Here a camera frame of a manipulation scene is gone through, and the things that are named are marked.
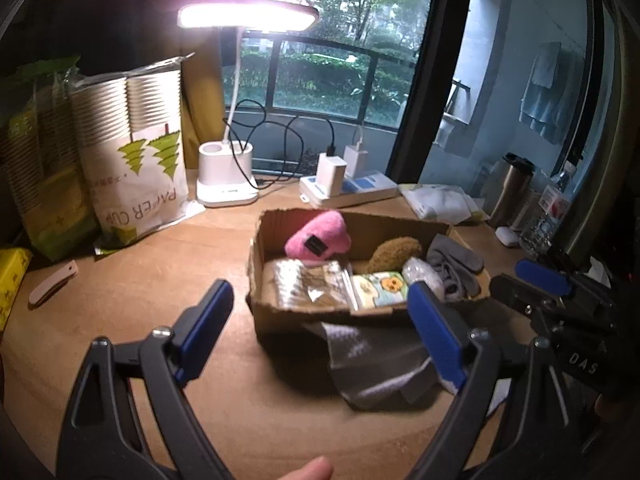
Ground person's left hand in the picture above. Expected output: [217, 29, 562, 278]
[272, 456, 333, 480]

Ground large white charger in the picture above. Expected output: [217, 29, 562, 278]
[318, 155, 347, 197]

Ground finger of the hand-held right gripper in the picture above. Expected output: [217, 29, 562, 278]
[515, 259, 576, 297]
[489, 274, 546, 313]

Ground clear water bottle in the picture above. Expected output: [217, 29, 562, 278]
[520, 162, 576, 256]

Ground cartoon print packet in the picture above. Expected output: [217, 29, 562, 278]
[350, 271, 408, 311]

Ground small white charger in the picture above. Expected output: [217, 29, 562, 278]
[344, 127, 367, 178]

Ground white power strip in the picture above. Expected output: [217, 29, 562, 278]
[299, 171, 398, 208]

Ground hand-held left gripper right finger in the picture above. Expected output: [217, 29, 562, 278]
[407, 281, 581, 480]

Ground light blue hanging garment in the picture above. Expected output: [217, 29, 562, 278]
[519, 42, 583, 146]

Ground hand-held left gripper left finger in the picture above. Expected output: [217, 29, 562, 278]
[56, 279, 236, 480]

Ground clear plastic packet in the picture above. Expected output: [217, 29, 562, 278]
[262, 259, 353, 308]

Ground white folding knife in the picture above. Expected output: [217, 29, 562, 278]
[28, 260, 79, 307]

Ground balcony railing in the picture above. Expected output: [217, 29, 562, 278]
[222, 35, 426, 128]

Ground cardboard box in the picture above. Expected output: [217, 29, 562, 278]
[246, 207, 493, 348]

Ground brown plush toy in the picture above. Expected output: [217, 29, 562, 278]
[367, 236, 423, 273]

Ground black cable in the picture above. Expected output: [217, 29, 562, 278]
[222, 100, 336, 188]

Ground pink plush toy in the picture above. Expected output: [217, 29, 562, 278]
[285, 210, 353, 267]

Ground white bubble wrap bundle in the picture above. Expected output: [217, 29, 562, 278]
[401, 257, 446, 301]

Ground grey gloves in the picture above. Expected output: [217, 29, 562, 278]
[425, 233, 485, 303]

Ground green paper cups package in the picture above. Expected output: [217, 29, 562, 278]
[0, 55, 101, 261]

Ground steel thermos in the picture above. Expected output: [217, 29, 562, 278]
[487, 152, 535, 228]

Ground yellow packet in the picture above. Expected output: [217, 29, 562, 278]
[0, 246, 33, 333]

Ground white cloth packet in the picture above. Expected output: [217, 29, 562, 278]
[402, 184, 488, 223]

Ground white desk lamp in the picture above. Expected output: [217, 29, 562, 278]
[177, 2, 321, 208]

